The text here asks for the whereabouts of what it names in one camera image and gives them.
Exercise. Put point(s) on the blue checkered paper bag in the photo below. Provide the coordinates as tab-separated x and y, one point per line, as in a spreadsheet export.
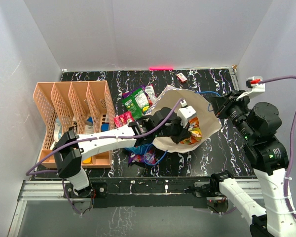
208	122

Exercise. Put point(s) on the orange plastic desk organizer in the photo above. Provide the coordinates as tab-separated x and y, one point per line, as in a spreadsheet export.
71	104

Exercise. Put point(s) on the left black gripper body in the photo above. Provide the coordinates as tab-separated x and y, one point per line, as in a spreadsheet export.
175	130

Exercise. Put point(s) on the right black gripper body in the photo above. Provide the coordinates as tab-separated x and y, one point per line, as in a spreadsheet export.
237	112

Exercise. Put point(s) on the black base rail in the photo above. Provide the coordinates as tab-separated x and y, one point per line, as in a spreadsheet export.
150	192

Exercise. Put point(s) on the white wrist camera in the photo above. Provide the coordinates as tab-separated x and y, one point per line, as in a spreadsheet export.
255	88
186	113

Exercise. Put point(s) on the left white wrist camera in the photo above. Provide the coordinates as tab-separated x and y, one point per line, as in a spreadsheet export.
186	113

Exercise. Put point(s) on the green snack packet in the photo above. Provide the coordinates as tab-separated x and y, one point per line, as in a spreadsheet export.
137	103

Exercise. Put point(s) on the pink chips bag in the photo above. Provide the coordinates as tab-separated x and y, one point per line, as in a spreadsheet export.
149	90

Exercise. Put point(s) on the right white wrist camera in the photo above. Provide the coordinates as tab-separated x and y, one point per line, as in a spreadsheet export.
255	88

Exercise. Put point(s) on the pink tape strip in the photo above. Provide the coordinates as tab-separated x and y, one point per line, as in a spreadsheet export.
160	68

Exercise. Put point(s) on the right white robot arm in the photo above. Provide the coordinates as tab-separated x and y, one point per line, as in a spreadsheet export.
269	160

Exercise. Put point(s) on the yellow sponge block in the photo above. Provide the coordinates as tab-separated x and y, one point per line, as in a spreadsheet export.
87	161

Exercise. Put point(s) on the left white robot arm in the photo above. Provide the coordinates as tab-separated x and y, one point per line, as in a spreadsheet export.
72	149

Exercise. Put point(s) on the red white small box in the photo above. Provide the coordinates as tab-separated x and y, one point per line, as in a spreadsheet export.
181	77

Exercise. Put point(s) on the red snack packet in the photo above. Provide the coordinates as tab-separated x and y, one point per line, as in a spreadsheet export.
123	119

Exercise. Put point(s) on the blue gummy snack bag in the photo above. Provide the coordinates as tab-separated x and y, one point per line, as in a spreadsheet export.
139	150

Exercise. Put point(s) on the orange snack packet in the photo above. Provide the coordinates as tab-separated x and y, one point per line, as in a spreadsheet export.
194	131

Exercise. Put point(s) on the blue small block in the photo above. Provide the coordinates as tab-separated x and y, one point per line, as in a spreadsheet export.
105	127

